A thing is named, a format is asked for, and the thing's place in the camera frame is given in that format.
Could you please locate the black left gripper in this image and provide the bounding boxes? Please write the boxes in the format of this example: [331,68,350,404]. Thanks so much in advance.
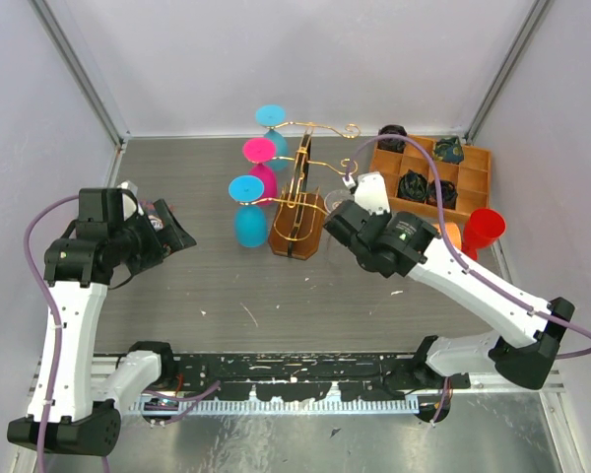
[111,198,195,274]

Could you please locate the orange wine glass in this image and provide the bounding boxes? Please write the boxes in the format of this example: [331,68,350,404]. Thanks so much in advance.
[431,222,462,250]

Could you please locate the red wine glass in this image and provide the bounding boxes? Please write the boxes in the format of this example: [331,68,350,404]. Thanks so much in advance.
[462,208,506,260]

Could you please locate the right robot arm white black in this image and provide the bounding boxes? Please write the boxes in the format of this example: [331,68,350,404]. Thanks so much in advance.
[324,172,574,390]

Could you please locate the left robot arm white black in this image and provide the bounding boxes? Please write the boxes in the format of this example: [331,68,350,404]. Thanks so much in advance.
[7,182,196,457]

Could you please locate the clear wine glass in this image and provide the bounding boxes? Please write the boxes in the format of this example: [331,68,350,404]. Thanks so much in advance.
[324,189,354,214]

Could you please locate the front blue wine glass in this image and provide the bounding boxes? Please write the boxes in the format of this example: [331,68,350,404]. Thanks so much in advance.
[229,174,268,248]

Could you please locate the blue wine glass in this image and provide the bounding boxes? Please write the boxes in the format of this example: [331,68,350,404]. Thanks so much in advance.
[229,174,268,248]
[255,104,289,172]

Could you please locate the pink wine glass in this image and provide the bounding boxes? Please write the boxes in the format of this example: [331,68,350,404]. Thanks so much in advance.
[242,137,277,198]

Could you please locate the rear blue wine glass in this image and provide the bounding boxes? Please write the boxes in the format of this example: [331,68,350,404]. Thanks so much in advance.
[255,104,289,172]

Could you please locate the colourful packet under left gripper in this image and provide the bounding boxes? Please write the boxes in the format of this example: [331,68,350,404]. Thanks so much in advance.
[142,199,170,232]

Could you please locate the dark rolled cloth front left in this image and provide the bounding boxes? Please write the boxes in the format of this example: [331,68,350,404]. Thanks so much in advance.
[397,169,428,203]

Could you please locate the dark rolled cloth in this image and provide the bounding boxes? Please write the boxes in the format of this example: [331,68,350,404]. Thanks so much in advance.
[397,169,428,203]
[426,180,458,209]
[432,136,464,165]
[377,124,408,154]

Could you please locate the dark rolled cloth rear left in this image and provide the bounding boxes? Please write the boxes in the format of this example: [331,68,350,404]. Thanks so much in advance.
[377,124,408,154]

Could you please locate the dark rolled cloth front right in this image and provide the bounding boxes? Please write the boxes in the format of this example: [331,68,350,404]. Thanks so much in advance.
[426,180,458,209]

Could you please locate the wooden compartment tray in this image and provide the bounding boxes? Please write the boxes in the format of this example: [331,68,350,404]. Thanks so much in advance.
[369,144,492,225]

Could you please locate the dark rolled cloth rear right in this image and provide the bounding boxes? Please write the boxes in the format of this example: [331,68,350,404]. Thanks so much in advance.
[432,136,464,165]

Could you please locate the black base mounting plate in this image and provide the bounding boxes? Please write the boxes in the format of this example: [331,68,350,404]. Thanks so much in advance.
[156,352,444,402]

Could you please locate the gold wire glass rack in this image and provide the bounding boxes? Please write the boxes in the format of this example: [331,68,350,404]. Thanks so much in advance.
[256,121,361,260]

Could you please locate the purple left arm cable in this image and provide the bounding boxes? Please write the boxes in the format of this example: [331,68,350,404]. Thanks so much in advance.
[23,194,114,473]

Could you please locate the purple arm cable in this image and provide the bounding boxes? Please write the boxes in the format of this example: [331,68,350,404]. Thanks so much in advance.
[345,133,591,429]
[23,194,114,473]

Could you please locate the white slotted cable duct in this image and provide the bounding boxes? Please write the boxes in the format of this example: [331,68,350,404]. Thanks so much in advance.
[127,393,420,416]

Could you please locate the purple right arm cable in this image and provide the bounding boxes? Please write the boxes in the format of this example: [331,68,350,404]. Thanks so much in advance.
[345,133,591,429]

